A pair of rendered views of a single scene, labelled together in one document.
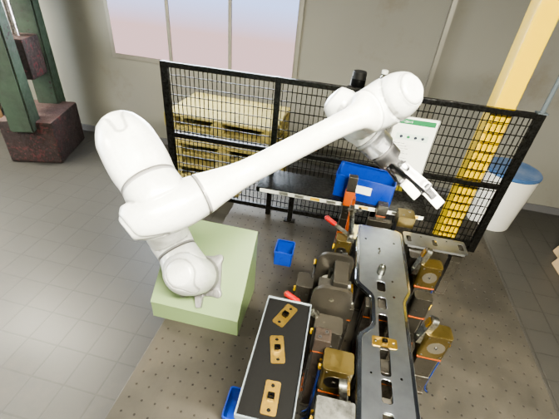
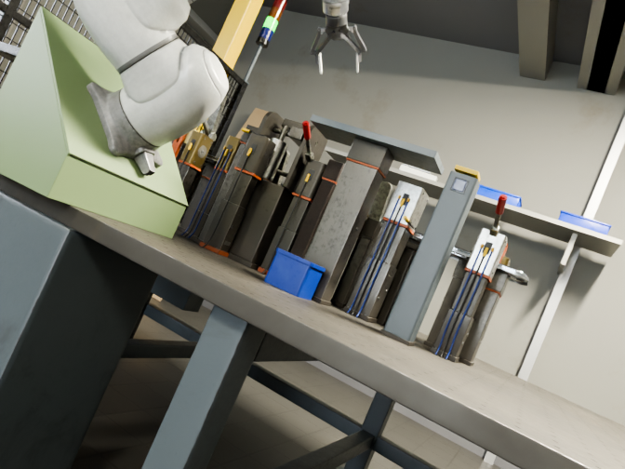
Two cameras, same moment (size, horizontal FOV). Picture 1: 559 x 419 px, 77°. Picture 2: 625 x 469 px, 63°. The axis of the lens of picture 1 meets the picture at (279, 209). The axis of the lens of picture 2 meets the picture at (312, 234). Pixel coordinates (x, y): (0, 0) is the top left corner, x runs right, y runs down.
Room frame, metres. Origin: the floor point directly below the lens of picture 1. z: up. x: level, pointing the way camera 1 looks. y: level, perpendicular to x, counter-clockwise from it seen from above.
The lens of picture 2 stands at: (0.23, 1.31, 0.79)
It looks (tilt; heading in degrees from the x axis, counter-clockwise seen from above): 3 degrees up; 287
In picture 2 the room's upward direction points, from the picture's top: 24 degrees clockwise
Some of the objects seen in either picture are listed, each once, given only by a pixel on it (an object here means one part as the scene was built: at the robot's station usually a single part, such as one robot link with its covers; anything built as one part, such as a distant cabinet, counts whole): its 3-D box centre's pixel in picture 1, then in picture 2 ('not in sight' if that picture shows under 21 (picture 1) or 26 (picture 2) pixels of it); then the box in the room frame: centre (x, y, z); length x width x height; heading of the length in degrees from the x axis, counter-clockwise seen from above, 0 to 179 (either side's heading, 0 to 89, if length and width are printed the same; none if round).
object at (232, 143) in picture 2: not in sight; (215, 190); (1.06, -0.24, 0.88); 0.11 x 0.07 x 0.37; 82
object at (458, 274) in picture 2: not in sight; (450, 303); (0.22, -0.33, 0.84); 0.05 x 0.05 x 0.29; 82
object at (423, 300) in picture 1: (416, 319); not in sight; (0.99, -0.62, 0.84); 0.10 x 0.05 x 0.29; 82
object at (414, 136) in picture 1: (408, 145); not in sight; (1.74, -0.64, 1.30); 0.23 x 0.02 x 0.31; 82
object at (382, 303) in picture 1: (372, 327); not in sight; (0.93, -0.42, 0.84); 0.12 x 0.05 x 0.29; 82
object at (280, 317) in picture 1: (284, 314); not in sight; (0.69, -0.05, 1.17); 0.08 x 0.04 x 0.01; 148
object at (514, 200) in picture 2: not in sight; (497, 200); (0.20, -2.55, 1.74); 0.33 x 0.22 x 0.11; 171
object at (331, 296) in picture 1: (324, 316); (268, 191); (0.87, -0.21, 0.94); 0.18 x 0.13 x 0.49; 172
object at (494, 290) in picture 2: not in sight; (482, 317); (0.12, -0.31, 0.84); 0.12 x 0.05 x 0.29; 82
